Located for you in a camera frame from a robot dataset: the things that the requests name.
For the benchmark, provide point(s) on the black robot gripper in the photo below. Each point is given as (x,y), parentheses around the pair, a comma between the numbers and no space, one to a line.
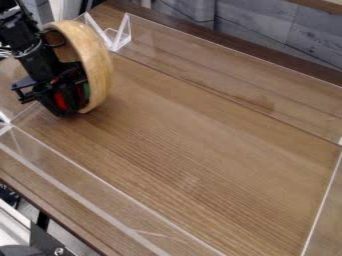
(31,90)

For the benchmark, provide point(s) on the red plush fruit green stem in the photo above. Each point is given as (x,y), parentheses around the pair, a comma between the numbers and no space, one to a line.
(68,97)

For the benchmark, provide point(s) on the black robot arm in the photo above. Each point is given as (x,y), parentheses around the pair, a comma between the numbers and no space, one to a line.
(26,41)

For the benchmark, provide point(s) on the green rectangular block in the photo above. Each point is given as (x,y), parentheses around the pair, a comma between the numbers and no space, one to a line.
(86,91)

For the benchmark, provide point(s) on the black metal bracket with screw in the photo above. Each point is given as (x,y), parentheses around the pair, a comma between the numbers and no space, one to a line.
(43,241)

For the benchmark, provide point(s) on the wooden bowl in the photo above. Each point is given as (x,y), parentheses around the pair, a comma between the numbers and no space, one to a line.
(86,47)

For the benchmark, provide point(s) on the grey post top left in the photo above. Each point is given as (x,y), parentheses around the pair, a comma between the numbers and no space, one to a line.
(42,11)

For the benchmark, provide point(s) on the clear acrylic tray enclosure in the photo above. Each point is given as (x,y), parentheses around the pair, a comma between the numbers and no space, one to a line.
(211,157)

